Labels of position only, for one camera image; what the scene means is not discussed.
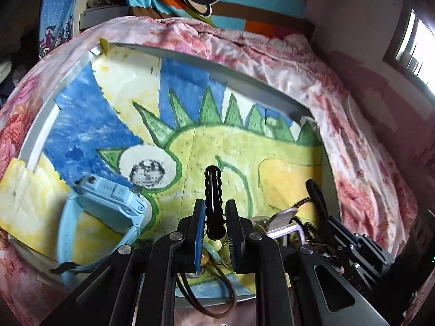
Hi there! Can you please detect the light blue smart watch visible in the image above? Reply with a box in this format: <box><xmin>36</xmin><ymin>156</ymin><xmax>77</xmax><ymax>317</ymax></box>
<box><xmin>51</xmin><ymin>174</ymin><xmax>153</xmax><ymax>290</ymax></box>

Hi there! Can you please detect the black beaded necklace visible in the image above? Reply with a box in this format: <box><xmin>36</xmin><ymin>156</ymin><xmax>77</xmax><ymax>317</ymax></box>
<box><xmin>291</xmin><ymin>196</ymin><xmax>338</xmax><ymax>257</ymax></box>

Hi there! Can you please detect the floral pink bed quilt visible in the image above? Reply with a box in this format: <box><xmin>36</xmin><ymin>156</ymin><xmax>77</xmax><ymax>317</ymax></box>
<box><xmin>0</xmin><ymin>15</ymin><xmax>420</xmax><ymax>326</ymax></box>

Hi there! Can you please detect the window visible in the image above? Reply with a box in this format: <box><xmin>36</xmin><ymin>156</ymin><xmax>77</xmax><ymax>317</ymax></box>
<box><xmin>383</xmin><ymin>3</ymin><xmax>434</xmax><ymax>98</ymax></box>

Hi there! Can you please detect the black hair clip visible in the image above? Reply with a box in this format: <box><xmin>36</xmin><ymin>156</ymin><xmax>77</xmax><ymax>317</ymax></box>
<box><xmin>204</xmin><ymin>166</ymin><xmax>226</xmax><ymax>241</ymax></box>

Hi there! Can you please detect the grey tray with drawing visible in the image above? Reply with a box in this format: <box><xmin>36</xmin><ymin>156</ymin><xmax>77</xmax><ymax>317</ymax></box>
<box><xmin>1</xmin><ymin>44</ymin><xmax>330</xmax><ymax>289</ymax></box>

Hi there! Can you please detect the blue wardrobe curtain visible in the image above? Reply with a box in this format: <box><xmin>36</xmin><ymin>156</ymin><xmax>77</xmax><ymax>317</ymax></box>
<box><xmin>38</xmin><ymin>0</ymin><xmax>75</xmax><ymax>60</ymax></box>

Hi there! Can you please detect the cream claw hair clip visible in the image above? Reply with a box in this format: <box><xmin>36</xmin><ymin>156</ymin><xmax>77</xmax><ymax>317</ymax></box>
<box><xmin>250</xmin><ymin>208</ymin><xmax>306</xmax><ymax>247</ymax></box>

